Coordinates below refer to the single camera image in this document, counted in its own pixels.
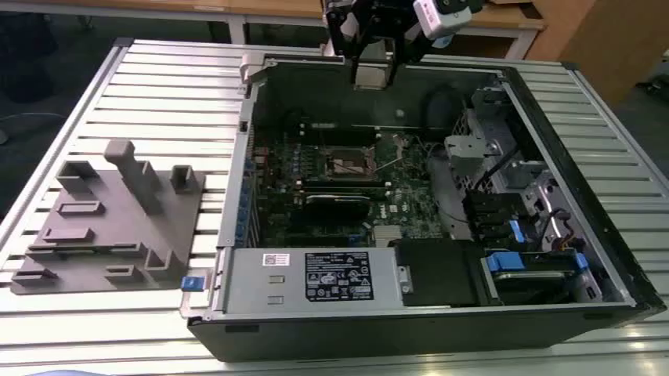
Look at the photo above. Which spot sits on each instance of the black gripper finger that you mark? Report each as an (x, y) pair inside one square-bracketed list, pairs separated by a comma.
[(358, 62), (397, 58)]

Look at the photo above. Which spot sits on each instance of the metal locking lever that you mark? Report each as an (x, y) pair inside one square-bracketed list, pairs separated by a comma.
[(389, 161)]

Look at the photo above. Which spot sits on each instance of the CPU socket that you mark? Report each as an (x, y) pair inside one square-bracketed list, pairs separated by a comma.
[(345, 172)]

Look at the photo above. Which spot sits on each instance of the black RAM slot bank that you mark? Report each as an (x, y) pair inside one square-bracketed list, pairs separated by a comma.
[(345, 183)]

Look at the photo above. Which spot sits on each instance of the grey case latch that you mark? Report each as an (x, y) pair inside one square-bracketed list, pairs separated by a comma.
[(251, 66)]

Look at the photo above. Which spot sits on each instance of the silver metal disk bay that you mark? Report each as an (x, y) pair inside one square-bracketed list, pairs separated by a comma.
[(465, 149)]

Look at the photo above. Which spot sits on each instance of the green motherboard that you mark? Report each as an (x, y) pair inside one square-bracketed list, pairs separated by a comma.
[(413, 203)]

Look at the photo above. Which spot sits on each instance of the black graphics card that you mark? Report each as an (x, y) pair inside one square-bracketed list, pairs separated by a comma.
[(337, 211)]

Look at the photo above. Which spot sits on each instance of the wooden cabinet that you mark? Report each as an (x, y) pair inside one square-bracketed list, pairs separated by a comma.
[(601, 39)]

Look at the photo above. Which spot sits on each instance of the wooden desk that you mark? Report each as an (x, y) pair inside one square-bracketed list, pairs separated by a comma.
[(157, 6)]

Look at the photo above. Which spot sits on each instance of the silver chipset heat sink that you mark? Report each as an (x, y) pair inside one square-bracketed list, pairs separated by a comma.
[(388, 232)]

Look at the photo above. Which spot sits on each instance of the black plastic shroud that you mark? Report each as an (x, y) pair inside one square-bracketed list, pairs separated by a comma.
[(440, 274)]

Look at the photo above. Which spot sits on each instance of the hard disk in blue carrier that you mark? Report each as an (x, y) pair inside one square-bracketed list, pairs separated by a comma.
[(504, 261)]

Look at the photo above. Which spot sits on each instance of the silver power supply unit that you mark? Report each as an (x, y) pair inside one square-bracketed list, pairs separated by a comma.
[(251, 282)]

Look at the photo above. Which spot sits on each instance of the grey parts rack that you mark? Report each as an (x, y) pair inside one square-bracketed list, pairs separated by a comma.
[(121, 235)]

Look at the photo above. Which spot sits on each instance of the blue case latch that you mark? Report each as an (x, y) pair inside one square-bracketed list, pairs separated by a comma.
[(193, 284)]

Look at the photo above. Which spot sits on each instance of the black PC case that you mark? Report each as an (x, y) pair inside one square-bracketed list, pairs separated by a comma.
[(366, 337)]

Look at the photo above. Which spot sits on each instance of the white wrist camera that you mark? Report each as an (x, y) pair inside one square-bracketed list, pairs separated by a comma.
[(440, 17)]

